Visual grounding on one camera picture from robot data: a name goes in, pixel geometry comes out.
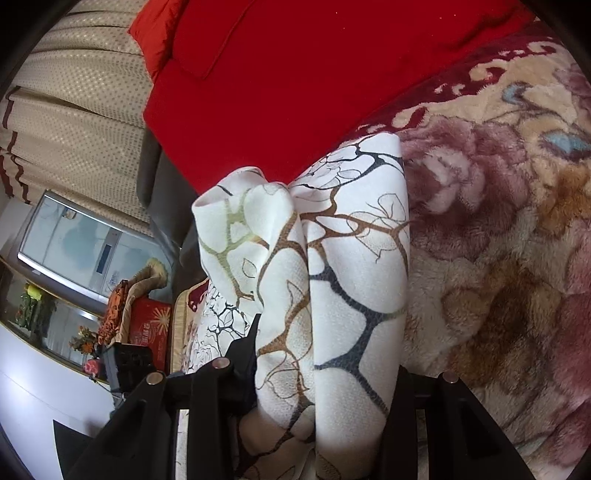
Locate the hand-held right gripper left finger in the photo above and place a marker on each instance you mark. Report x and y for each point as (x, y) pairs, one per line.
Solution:
(240, 369)

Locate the white black-veined print coat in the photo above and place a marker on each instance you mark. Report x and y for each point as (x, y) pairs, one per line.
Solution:
(332, 277)

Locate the green yellow ornament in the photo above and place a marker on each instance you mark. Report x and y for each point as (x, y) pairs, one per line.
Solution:
(37, 304)

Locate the dark brown leather sofa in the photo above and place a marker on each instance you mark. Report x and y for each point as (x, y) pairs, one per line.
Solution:
(83, 115)
(161, 194)

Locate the floral plush blanket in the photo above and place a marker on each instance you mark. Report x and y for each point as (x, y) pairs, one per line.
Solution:
(498, 230)

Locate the silver standing air conditioner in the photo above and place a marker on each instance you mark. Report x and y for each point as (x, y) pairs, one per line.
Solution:
(69, 240)

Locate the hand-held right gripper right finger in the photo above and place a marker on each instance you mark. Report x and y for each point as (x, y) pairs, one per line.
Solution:
(406, 392)

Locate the glass display cabinet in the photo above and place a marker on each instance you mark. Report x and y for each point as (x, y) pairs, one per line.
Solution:
(60, 318)

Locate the pink ornament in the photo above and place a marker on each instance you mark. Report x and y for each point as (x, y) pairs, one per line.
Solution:
(92, 367)

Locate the orange artificial flowers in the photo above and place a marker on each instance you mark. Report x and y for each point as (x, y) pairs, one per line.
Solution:
(85, 339)

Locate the red folded quilt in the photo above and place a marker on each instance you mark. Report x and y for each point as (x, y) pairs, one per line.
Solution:
(300, 83)

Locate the orange patterned folded cloth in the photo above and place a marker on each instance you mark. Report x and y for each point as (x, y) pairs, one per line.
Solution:
(115, 314)

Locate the red pillow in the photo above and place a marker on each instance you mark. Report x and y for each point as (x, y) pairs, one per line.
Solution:
(152, 37)

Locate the red gift box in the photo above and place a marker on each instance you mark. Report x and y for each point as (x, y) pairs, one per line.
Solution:
(152, 323)

